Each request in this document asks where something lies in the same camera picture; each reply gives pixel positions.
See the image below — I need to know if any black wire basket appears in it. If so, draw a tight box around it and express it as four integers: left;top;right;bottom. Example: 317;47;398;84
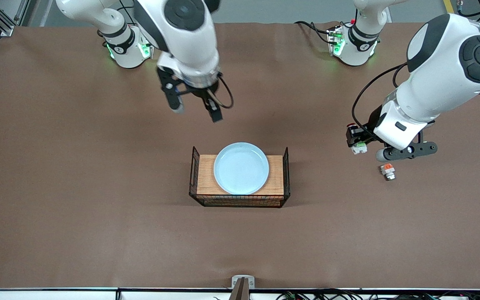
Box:
189;146;291;208

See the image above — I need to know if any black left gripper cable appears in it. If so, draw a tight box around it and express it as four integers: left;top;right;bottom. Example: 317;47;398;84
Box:
351;62;409;140

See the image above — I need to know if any brown table cover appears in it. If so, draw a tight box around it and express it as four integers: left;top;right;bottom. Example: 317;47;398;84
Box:
0;21;480;290

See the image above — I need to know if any grey metal bracket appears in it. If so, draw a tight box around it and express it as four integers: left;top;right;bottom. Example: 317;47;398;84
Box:
232;275;255;290

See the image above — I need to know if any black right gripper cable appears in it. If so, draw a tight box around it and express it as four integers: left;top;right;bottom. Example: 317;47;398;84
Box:
207;72;235;110

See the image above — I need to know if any grey connector box green light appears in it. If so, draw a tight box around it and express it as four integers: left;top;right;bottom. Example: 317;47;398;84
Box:
138;40;155;60
327;25;345;57

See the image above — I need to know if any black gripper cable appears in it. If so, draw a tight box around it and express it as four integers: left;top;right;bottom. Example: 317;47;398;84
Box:
207;72;235;110
351;62;409;140

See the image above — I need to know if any light blue round plate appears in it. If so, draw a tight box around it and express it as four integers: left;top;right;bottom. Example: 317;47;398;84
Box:
214;142;270;195

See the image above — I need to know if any dark camera mount post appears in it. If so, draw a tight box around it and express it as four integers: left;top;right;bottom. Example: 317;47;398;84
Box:
228;278;252;300

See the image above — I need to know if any wooden board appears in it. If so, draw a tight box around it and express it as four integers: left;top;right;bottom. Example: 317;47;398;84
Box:
197;155;285;195

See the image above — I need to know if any black left base cable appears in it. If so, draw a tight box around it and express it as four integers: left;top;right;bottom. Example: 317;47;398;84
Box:
294;20;332;42

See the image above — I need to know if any black cable bundle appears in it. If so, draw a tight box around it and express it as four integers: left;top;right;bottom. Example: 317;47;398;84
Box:
213;288;480;300

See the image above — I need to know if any button with orange contact block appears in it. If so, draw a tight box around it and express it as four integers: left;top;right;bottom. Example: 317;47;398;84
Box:
380;163;396;181

